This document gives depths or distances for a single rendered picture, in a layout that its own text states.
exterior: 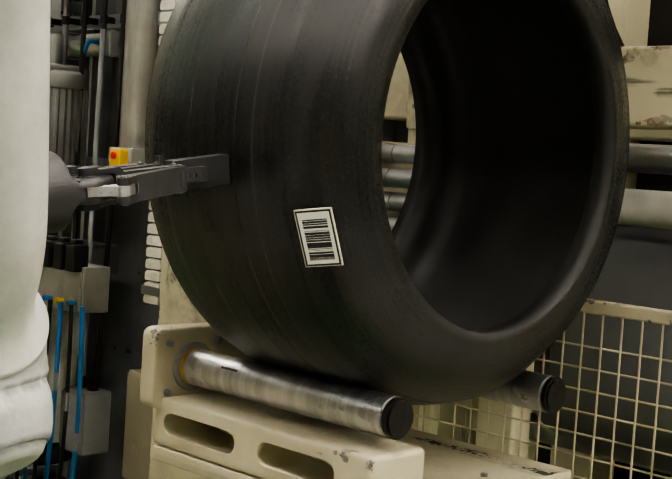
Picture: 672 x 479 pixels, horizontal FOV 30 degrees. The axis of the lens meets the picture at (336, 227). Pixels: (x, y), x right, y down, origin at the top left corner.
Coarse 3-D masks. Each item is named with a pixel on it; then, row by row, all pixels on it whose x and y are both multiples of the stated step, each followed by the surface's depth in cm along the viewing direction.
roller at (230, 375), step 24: (192, 360) 151; (216, 360) 149; (240, 360) 147; (192, 384) 153; (216, 384) 148; (240, 384) 145; (264, 384) 142; (288, 384) 139; (312, 384) 137; (336, 384) 136; (288, 408) 140; (312, 408) 136; (336, 408) 134; (360, 408) 131; (384, 408) 129; (408, 408) 131; (384, 432) 129
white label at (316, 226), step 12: (300, 216) 121; (312, 216) 121; (324, 216) 120; (300, 228) 122; (312, 228) 121; (324, 228) 121; (300, 240) 122; (312, 240) 122; (324, 240) 121; (336, 240) 121; (312, 252) 122; (324, 252) 122; (336, 252) 121; (312, 264) 123; (324, 264) 122; (336, 264) 122
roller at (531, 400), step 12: (528, 372) 152; (516, 384) 152; (528, 384) 151; (540, 384) 150; (552, 384) 149; (564, 384) 151; (480, 396) 157; (492, 396) 155; (504, 396) 153; (516, 396) 152; (528, 396) 150; (540, 396) 149; (552, 396) 149; (564, 396) 151; (528, 408) 152; (540, 408) 150; (552, 408) 150
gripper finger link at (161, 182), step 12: (168, 168) 117; (180, 168) 117; (120, 180) 110; (132, 180) 111; (144, 180) 113; (156, 180) 115; (168, 180) 116; (144, 192) 113; (156, 192) 115; (168, 192) 116; (180, 192) 118; (120, 204) 111
